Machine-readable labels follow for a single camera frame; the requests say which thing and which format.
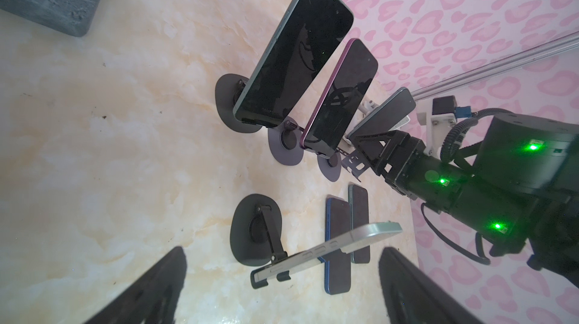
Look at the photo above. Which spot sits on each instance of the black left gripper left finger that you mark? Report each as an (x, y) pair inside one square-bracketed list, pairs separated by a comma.
[(152, 298)]

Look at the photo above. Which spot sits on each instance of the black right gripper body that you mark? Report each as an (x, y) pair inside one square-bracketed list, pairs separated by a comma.
[(400, 160)]

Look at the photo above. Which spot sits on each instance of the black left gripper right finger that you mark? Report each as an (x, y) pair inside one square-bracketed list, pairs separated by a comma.
[(412, 297)]

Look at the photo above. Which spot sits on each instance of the green-edged black phone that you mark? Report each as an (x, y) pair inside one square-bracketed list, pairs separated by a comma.
[(359, 203)]

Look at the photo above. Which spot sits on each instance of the blue-edged black phone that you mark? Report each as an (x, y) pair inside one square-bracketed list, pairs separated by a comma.
[(337, 265)]

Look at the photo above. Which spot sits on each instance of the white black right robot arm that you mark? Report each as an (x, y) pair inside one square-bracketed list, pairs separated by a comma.
[(511, 178)]

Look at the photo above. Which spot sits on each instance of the purple-edged phone with glare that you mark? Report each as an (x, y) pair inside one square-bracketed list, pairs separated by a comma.
[(340, 99)]

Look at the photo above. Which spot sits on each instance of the black front phone stand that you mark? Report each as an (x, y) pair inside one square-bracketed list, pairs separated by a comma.
[(255, 235)]

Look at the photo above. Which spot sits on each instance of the grey middle round stand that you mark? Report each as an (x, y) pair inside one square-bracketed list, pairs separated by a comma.
[(283, 142)]

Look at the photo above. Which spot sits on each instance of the phone on left rear stand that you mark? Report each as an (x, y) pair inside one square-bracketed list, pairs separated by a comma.
[(305, 39)]

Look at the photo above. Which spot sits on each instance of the black left rear stand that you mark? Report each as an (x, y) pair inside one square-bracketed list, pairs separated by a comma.
[(227, 91)]

